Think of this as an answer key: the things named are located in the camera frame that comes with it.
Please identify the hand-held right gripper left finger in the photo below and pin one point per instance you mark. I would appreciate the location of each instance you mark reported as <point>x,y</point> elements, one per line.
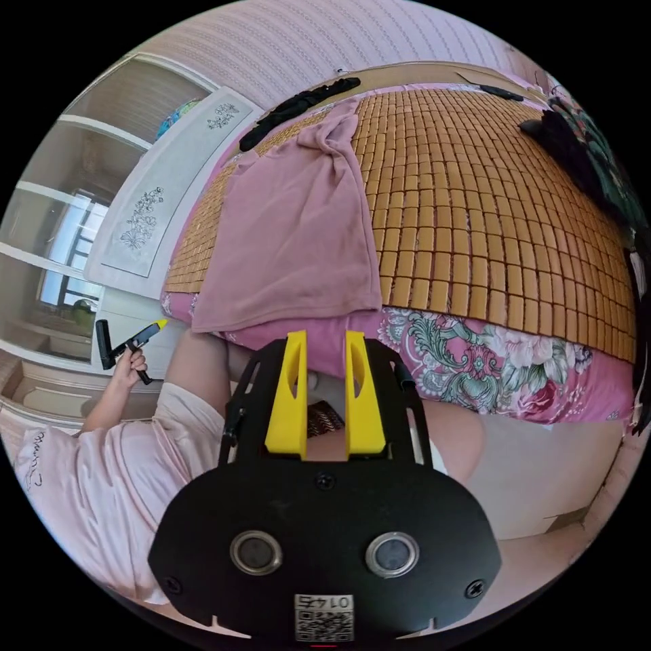
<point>286,402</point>

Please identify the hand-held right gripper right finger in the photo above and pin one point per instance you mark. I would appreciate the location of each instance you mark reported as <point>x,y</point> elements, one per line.
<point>363,407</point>

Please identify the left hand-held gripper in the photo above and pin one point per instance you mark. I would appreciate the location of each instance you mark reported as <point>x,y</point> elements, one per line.
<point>143,335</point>

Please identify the person's left forearm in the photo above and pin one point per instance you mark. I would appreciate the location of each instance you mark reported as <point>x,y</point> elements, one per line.
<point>104,407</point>

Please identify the pink long sleeve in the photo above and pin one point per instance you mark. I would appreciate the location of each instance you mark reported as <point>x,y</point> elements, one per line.
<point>290,229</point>

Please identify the long black garment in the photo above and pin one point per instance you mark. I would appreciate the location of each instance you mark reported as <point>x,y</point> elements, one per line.
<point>295,104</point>

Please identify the person's left hand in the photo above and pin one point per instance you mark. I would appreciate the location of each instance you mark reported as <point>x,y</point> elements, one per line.
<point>129,367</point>

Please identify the window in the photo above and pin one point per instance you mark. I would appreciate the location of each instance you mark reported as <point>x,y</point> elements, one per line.
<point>71,244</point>

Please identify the person's body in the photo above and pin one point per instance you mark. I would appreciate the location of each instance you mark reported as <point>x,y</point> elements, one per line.
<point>101,488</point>

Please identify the bed with woven mat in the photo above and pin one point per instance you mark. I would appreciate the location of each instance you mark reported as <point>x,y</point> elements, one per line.
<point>483,213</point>

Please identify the pile of clothes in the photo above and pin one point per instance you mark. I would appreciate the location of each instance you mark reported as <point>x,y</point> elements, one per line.
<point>585,152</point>

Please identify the small black garment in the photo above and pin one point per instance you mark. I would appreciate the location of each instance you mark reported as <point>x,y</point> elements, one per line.
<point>502,92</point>

